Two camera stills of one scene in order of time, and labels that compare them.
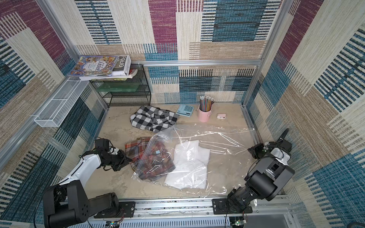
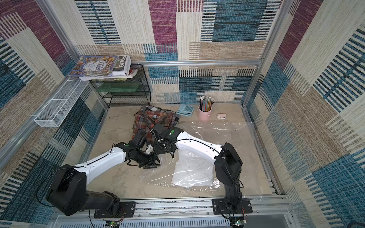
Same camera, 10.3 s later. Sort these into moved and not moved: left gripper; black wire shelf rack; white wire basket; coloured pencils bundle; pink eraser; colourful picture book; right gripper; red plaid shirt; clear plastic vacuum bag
Moved: left gripper; red plaid shirt; right gripper
Not moved: colourful picture book; pink eraser; coloured pencils bundle; white wire basket; clear plastic vacuum bag; black wire shelf rack
